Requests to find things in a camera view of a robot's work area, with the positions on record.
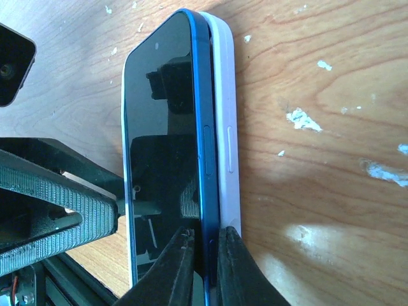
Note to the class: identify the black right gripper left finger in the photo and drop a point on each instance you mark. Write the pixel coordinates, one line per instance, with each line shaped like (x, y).
(170, 279)

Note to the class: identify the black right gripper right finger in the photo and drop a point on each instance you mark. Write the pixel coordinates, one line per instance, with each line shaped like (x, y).
(239, 279)

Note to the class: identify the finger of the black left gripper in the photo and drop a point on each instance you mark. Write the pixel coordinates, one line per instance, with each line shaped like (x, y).
(53, 199)

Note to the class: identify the blue-edged black phone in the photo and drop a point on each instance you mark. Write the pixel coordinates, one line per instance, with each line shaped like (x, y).
(169, 146)

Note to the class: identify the lavender plain phone case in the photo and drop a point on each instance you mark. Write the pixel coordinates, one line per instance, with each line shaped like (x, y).
(223, 69)

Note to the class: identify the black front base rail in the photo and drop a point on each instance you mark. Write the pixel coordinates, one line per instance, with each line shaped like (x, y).
(58, 280)

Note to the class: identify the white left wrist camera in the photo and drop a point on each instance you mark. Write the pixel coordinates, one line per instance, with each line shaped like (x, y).
(17, 57)

